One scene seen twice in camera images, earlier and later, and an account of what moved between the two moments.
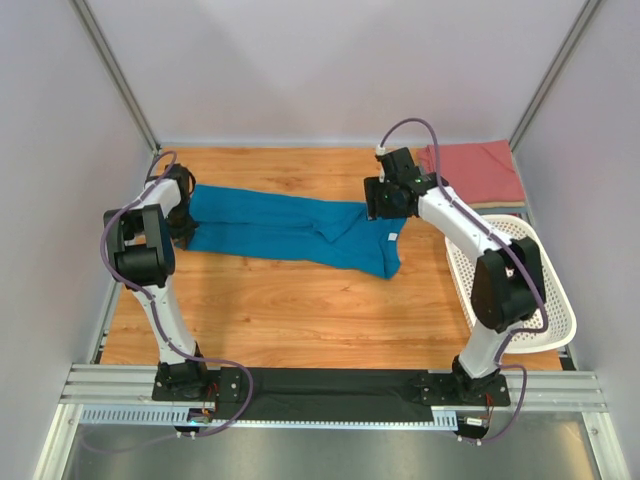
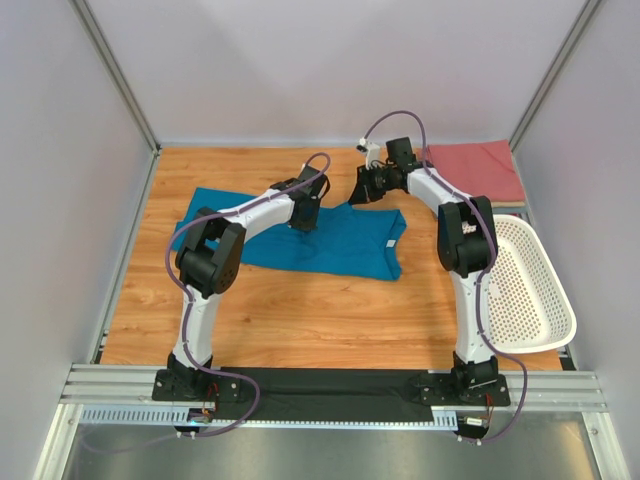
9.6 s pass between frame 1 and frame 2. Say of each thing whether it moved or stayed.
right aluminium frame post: stayed
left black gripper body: moved
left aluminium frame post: stayed
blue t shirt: stayed
